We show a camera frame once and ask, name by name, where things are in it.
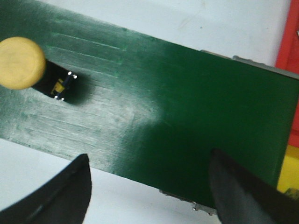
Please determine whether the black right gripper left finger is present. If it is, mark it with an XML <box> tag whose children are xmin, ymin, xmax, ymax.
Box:
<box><xmin>0</xmin><ymin>154</ymin><xmax>92</xmax><ymax>224</ymax></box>

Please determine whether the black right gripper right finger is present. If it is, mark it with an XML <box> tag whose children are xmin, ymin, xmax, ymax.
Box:
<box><xmin>209</xmin><ymin>149</ymin><xmax>299</xmax><ymax>224</ymax></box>

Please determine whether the push button switch base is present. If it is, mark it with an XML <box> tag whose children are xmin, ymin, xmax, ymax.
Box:
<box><xmin>0</xmin><ymin>36</ymin><xmax>78</xmax><ymax>101</ymax></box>

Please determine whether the green conveyor belt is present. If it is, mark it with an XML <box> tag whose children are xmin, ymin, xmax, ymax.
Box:
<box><xmin>0</xmin><ymin>0</ymin><xmax>299</xmax><ymax>207</ymax></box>

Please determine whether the red object at right edge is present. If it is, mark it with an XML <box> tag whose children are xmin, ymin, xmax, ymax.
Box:
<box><xmin>275</xmin><ymin>0</ymin><xmax>299</xmax><ymax>148</ymax></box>

